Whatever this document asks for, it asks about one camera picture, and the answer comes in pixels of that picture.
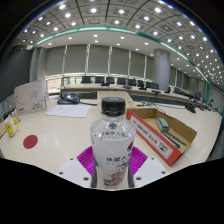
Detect flat round red coaster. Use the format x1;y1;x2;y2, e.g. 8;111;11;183
22;134;39;150

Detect green board eraser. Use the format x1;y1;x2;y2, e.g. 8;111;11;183
156;117;170;132

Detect black desk device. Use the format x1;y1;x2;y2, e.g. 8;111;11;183
56;93;81;105

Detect white paper carton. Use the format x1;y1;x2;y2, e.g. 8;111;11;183
13;79;50;116

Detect clear black-capped water bottle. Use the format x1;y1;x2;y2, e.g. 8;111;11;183
89;96;137;190

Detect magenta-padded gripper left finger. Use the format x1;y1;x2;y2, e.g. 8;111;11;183
57;145;98;189

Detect black tabletop microphone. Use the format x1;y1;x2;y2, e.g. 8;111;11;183
185;103;197;114

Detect dark marker pens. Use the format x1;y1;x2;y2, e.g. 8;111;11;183
162;130;188;149

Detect red-edged open cardboard box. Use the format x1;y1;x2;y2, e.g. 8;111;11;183
126;107;198;167

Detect white and yellow mug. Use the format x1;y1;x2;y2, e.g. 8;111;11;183
4;114;20;138

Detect group of ceiling lights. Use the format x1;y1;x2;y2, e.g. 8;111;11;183
19;2;224;84

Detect group of black office chairs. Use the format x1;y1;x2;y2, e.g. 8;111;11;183
80;75;188;96

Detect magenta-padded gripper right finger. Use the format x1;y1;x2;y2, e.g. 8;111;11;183
127;145;169;189

